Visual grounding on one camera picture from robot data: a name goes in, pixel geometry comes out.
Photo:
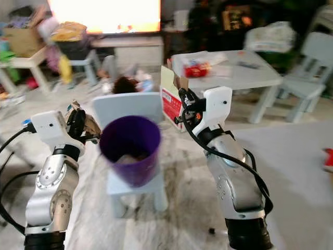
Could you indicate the small white plastic table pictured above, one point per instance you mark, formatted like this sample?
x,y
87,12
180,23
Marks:
x,y
239,78

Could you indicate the yellow snack bag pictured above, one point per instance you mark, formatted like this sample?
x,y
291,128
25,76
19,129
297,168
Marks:
x,y
68,32

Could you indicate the brown cardboard storage box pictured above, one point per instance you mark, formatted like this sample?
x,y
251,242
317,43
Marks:
x,y
23,44

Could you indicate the black basket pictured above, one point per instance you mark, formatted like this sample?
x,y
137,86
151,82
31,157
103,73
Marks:
x,y
75,51

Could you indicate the purple plastic rubbish bin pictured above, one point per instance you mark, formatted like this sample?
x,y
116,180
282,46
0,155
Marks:
x,y
138,174

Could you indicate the light blue stool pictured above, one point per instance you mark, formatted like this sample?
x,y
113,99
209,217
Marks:
x,y
88,62

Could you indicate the red white cardboard box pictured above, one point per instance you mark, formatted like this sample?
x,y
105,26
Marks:
x,y
170,104

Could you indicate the slotted light blue child chair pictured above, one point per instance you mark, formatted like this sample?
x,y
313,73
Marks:
x,y
304,86

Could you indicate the white low side table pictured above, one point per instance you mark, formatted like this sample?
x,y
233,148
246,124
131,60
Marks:
x,y
26,62

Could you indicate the doll with brown hair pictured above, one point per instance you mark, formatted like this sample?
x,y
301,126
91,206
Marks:
x,y
125,86

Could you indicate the flat red wrapper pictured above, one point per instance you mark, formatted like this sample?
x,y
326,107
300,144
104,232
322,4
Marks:
x,y
329,160

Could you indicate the dark picture frame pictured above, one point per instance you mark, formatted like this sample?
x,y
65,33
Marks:
x,y
235,18

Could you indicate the red snack bag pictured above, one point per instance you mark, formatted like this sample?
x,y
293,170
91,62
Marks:
x,y
196,69

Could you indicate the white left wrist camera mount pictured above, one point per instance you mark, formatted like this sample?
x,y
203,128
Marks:
x,y
49,130

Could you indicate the bright television screen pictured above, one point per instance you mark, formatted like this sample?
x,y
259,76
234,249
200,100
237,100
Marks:
x,y
104,15

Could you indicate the white television stand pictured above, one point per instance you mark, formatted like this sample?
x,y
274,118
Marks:
x,y
138,54

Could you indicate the grey remote control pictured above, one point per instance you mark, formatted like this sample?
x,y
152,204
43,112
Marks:
x,y
248,65

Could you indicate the white printed diaper pack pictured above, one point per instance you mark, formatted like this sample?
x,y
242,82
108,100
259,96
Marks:
x,y
270,37

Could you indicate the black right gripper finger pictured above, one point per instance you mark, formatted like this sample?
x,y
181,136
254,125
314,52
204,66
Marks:
x,y
187,107
199,102

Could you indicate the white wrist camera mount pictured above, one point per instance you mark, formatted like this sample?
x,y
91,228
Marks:
x,y
218,104
49,130

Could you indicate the brown paper trash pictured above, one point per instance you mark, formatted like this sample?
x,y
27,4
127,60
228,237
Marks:
x,y
131,159

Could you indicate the large grey folding table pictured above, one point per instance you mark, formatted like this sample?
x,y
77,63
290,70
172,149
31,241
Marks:
x,y
291,172

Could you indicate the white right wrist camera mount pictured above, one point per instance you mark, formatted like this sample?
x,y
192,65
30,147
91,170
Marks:
x,y
218,104

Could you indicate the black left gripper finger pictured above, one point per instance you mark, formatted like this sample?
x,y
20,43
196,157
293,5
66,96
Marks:
x,y
73,108
91,131

